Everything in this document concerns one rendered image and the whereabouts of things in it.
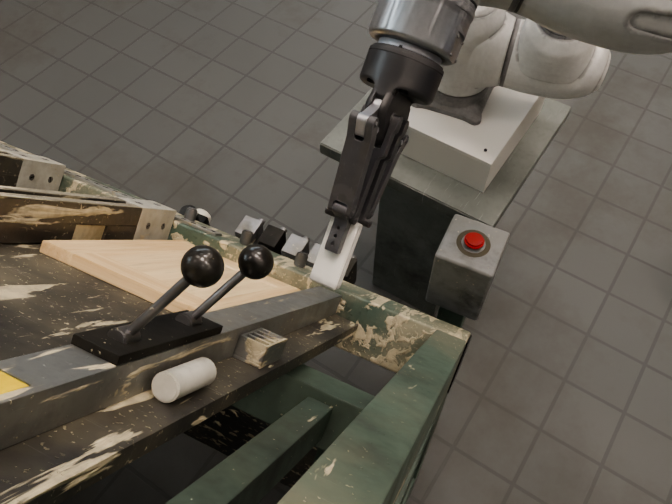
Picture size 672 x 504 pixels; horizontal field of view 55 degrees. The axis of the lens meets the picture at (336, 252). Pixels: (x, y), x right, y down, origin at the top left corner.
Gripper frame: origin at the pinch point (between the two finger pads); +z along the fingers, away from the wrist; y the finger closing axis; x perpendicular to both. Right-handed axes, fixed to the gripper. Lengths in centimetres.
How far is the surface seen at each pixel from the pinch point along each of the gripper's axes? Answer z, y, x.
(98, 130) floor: 19, 167, 174
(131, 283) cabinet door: 18.1, 15.0, 31.7
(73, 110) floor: 16, 169, 191
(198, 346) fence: 15.2, -0.8, 10.6
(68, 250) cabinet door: 17.8, 14.7, 43.4
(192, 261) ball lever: 3.5, -13.1, 7.6
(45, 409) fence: 15.4, -23.7, 9.2
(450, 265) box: 5, 67, -2
